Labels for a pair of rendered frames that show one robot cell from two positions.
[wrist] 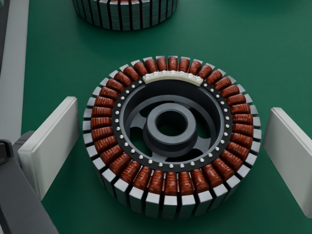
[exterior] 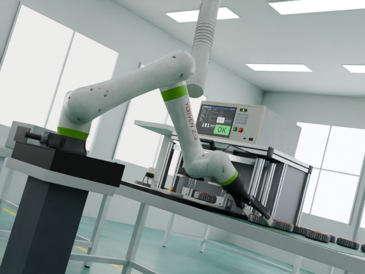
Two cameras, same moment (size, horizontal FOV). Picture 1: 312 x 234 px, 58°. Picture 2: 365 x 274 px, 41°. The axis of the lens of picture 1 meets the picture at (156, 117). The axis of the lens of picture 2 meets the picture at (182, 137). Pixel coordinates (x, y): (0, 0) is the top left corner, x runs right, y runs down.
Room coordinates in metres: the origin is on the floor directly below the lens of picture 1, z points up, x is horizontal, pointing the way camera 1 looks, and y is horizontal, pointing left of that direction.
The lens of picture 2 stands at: (-1.37, -1.65, 0.81)
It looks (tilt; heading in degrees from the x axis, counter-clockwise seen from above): 6 degrees up; 60
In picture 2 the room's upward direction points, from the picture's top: 15 degrees clockwise
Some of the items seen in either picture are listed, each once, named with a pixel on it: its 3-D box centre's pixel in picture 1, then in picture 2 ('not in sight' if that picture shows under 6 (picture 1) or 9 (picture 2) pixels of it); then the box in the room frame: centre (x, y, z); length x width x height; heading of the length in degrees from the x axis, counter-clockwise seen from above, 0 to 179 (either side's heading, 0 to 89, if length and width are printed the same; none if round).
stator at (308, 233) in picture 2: not in sight; (317, 236); (0.35, -0.12, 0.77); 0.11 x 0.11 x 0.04
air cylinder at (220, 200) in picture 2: not in sight; (223, 203); (0.14, 0.33, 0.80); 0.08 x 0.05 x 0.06; 104
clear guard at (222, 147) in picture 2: not in sight; (223, 152); (0.01, 0.27, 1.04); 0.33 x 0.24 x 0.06; 14
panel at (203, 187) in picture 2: not in sight; (224, 179); (0.22, 0.48, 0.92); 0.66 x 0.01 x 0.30; 104
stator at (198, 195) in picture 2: not in sight; (205, 197); (0.00, 0.30, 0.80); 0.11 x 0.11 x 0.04
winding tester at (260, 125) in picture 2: not in sight; (247, 131); (0.28, 0.48, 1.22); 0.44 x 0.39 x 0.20; 104
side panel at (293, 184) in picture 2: not in sight; (288, 198); (0.44, 0.20, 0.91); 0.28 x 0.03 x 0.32; 14
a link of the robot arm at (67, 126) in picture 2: not in sight; (77, 114); (-0.76, 0.23, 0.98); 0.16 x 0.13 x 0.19; 78
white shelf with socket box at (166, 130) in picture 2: not in sight; (159, 159); (0.31, 1.43, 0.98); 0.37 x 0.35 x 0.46; 104
